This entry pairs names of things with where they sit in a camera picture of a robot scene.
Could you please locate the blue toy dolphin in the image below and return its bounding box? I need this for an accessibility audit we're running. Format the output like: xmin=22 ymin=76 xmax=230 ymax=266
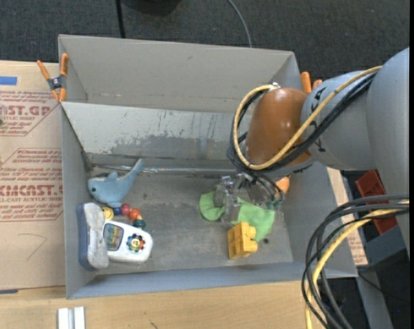
xmin=86 ymin=158 xmax=145 ymax=208

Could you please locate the green cloth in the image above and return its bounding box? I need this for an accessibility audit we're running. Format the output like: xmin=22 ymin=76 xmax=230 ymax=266
xmin=198 ymin=190 xmax=276 ymax=243

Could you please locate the grey metal bin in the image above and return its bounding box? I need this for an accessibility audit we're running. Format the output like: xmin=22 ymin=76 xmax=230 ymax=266
xmin=58 ymin=34 xmax=359 ymax=300

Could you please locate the yellow toy brick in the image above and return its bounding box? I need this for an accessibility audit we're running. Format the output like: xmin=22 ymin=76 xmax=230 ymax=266
xmin=226 ymin=221 xmax=260 ymax=261

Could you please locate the red-brown flat block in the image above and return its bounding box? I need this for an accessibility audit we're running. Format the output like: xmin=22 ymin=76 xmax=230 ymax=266
xmin=355 ymin=169 xmax=399 ymax=235

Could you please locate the white and blue sponge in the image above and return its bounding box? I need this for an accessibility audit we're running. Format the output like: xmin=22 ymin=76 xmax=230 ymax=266
xmin=75 ymin=202 xmax=110 ymax=271

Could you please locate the brown cardboard board red print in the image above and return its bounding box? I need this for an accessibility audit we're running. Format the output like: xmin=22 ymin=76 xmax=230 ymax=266
xmin=0 ymin=59 xmax=68 ymax=296

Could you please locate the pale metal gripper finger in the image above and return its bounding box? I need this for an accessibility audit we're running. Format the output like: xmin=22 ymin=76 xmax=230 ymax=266
xmin=215 ymin=176 xmax=236 ymax=208
xmin=223 ymin=185 xmax=245 ymax=223

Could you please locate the white toy with bead handle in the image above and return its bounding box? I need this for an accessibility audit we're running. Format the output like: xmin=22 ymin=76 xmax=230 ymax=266
xmin=101 ymin=203 xmax=154 ymax=265

